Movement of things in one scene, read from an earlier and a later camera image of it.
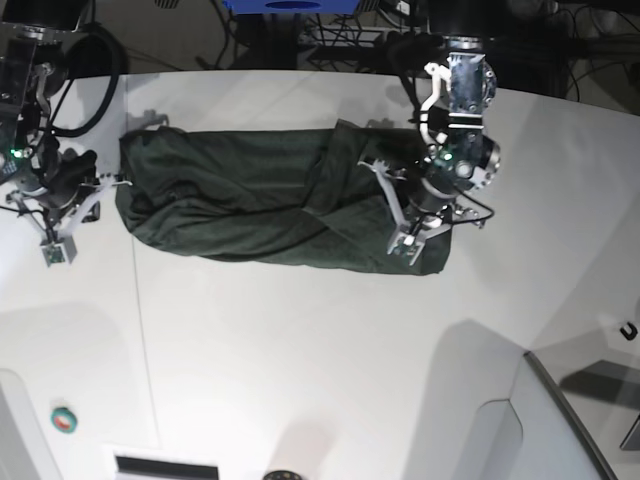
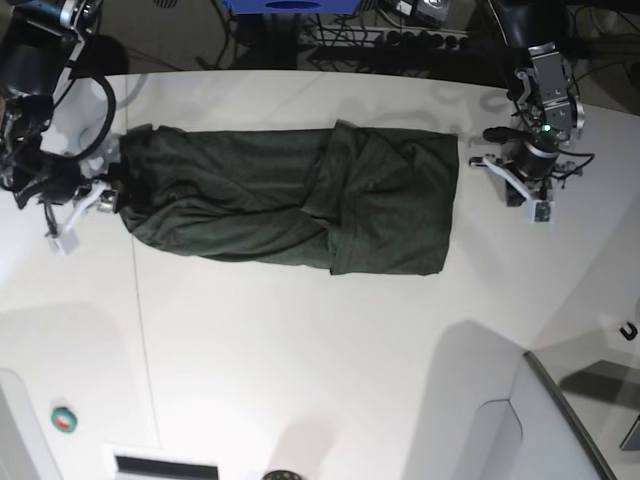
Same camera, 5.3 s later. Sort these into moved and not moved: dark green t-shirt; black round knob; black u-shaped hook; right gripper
Moved: right gripper
Not moved: black u-shaped hook; dark green t-shirt; black round knob
